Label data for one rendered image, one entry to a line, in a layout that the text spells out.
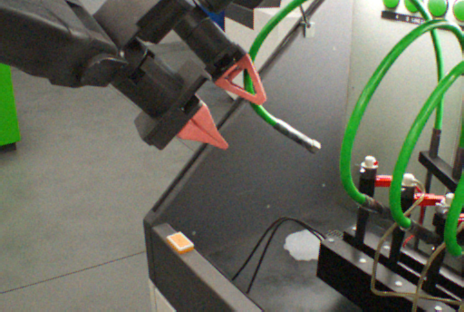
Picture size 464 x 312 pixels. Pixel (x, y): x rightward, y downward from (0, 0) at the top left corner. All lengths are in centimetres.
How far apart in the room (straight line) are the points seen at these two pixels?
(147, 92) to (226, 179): 54
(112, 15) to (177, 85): 11
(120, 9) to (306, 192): 84
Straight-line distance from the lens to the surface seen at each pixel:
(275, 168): 112
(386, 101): 113
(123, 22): 49
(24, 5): 37
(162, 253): 97
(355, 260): 86
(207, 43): 76
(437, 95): 60
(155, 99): 53
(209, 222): 106
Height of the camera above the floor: 148
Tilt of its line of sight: 22 degrees down
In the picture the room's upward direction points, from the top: straight up
